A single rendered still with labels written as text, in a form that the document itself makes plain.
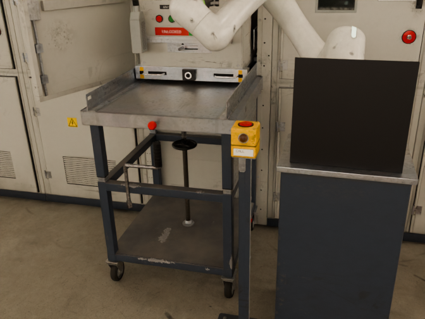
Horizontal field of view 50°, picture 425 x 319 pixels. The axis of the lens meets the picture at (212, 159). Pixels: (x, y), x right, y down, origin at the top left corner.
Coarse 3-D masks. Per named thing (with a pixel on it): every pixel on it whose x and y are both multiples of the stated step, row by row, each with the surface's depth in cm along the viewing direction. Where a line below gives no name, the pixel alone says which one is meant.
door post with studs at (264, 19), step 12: (264, 12) 211; (264, 24) 213; (264, 36) 215; (264, 48) 218; (264, 60) 220; (264, 72) 222; (264, 84) 225; (264, 96) 227; (264, 108) 230; (264, 120) 232; (264, 132) 235; (264, 144) 237; (264, 156) 240; (264, 168) 243; (264, 180) 245; (264, 192) 248; (264, 204) 251; (264, 216) 254
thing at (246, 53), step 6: (246, 24) 205; (246, 30) 206; (246, 36) 207; (246, 42) 208; (246, 48) 210; (252, 48) 227; (246, 54) 211; (252, 54) 228; (246, 60) 212; (246, 66) 213
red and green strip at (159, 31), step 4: (156, 28) 206; (160, 28) 206; (164, 28) 205; (168, 28) 205; (172, 28) 205; (176, 28) 204; (180, 28) 204; (184, 28) 203; (156, 32) 207; (160, 32) 207; (164, 32) 206; (168, 32) 206; (172, 32) 205; (176, 32) 205; (180, 32) 204; (184, 32) 204; (188, 32) 203
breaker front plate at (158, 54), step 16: (144, 0) 203; (160, 0) 201; (224, 0) 194; (144, 16) 206; (240, 32) 198; (160, 48) 210; (176, 48) 207; (240, 48) 201; (144, 64) 215; (160, 64) 213; (176, 64) 211; (192, 64) 209; (208, 64) 207; (224, 64) 205; (240, 64) 203
